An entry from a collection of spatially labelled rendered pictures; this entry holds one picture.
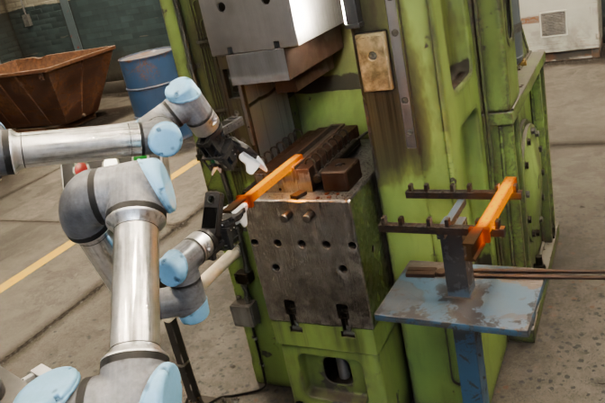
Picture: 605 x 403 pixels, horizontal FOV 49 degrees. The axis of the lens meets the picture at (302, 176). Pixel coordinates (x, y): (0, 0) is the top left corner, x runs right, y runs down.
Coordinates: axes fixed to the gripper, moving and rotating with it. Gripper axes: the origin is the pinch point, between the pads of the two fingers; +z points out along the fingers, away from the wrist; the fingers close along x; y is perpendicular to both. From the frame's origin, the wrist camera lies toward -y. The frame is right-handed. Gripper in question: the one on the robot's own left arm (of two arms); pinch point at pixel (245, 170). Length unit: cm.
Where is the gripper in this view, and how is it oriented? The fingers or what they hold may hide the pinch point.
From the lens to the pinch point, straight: 183.7
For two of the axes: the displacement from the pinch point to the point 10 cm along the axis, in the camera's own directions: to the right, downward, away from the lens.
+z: 3.8, 6.2, 6.9
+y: -2.7, 7.9, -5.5
